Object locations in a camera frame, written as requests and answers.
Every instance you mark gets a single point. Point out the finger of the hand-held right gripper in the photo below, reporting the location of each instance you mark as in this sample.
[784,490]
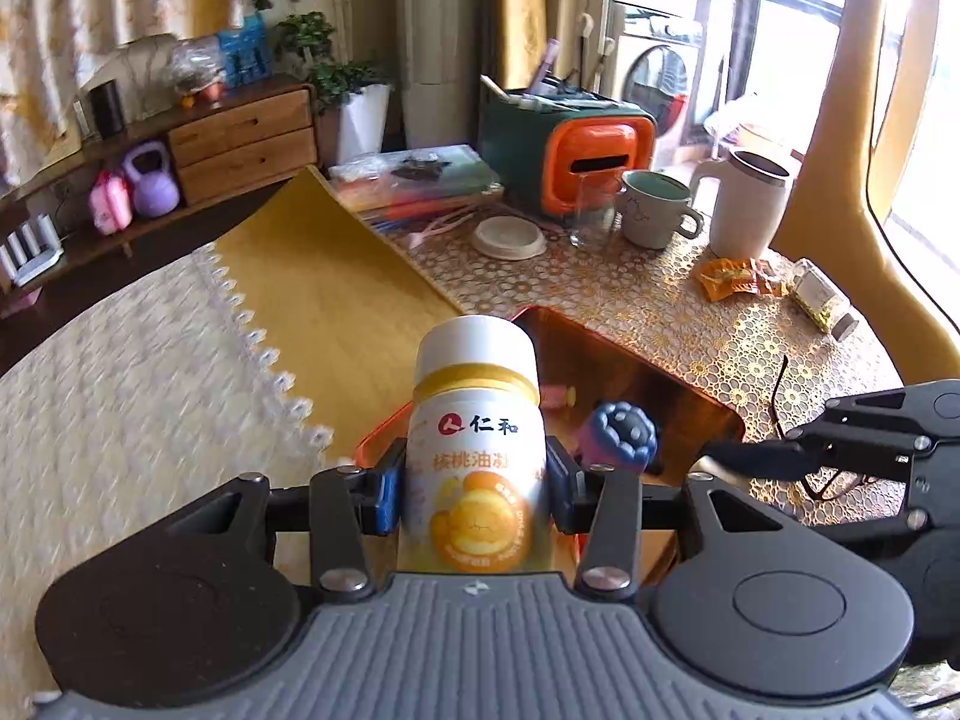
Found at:
[825,456]
[900,406]

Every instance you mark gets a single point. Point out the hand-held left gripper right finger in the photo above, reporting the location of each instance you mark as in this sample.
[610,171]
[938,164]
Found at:
[562,491]

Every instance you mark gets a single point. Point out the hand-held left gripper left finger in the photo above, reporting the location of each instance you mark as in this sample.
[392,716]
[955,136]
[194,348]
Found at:
[384,487]

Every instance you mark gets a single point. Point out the purple blue toy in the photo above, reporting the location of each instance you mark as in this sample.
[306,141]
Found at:
[619,435]

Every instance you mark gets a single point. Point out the small pink tube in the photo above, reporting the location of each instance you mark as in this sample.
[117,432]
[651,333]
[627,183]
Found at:
[556,397]

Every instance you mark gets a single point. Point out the white bottle orange label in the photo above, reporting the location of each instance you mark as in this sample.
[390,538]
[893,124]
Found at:
[472,420]

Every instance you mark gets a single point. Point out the red tin box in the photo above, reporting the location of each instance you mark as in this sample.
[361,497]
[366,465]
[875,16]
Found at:
[637,382]

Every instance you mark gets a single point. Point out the black eyeglasses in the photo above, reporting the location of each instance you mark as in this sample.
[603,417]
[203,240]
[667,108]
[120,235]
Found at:
[780,405]

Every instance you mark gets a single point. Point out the clear pill bottle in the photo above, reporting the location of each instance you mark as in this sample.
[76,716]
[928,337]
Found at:
[821,300]

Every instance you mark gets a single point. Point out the yellow table mat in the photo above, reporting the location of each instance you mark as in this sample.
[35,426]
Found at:
[322,300]

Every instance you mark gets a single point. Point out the orange snack wrapper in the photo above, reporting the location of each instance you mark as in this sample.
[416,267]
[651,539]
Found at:
[735,279]

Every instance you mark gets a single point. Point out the gold patterned tablecloth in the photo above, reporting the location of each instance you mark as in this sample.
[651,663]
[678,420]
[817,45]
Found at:
[675,300]

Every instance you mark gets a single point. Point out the tall white mug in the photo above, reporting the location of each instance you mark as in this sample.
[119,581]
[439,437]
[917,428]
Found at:
[746,210]

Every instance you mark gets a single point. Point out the yellow chair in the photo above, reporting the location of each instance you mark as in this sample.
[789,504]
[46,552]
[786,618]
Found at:
[832,165]

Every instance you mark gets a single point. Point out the beige round lid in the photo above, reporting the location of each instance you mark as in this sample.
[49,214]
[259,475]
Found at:
[510,238]

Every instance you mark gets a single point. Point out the clear glass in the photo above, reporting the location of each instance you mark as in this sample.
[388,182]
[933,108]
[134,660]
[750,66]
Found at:
[596,217]

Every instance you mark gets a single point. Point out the cream quilted table mat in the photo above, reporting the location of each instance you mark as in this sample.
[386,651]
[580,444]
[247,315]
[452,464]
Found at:
[112,390]

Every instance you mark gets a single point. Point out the green mug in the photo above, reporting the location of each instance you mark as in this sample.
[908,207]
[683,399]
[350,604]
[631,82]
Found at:
[652,214]

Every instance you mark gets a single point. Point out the stack of books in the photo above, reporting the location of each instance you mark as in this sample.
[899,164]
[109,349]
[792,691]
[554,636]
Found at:
[420,176]

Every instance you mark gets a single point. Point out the green orange tissue box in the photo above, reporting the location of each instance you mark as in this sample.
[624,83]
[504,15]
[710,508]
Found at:
[517,142]

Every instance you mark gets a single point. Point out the potted green plant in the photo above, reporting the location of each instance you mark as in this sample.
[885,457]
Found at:
[352,120]

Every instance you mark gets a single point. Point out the purple kettlebell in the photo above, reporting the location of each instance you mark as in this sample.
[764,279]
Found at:
[154,191]

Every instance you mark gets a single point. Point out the wooden TV cabinet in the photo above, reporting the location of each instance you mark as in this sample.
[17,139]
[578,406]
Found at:
[240,135]

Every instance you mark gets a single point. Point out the pink toy bag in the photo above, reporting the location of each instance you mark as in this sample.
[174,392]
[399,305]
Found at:
[111,206]

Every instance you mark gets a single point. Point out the washing machine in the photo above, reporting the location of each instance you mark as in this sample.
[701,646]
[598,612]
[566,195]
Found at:
[660,67]

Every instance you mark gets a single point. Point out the bundle of pens and brushes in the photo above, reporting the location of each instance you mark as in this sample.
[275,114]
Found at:
[547,75]

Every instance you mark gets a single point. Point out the white router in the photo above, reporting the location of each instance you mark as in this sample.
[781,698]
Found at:
[30,255]

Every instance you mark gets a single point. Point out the blue bottle pack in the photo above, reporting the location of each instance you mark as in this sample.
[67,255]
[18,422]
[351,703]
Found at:
[244,52]

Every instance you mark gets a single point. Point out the plastic bag of fruit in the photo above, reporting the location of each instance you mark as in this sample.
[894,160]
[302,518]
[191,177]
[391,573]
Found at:
[195,71]

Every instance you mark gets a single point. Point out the standing air conditioner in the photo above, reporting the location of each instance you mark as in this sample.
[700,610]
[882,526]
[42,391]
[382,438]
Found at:
[439,30]

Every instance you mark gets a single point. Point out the black speaker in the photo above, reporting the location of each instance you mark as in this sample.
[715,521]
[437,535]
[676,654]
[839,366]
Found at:
[107,111]

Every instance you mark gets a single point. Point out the yellow curtain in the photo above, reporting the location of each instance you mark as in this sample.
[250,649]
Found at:
[525,7]

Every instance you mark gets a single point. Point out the beige fan-shaped ornament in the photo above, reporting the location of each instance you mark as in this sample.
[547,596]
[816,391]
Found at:
[142,64]

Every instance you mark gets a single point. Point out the floral cloth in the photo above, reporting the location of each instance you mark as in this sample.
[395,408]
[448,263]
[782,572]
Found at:
[90,0]

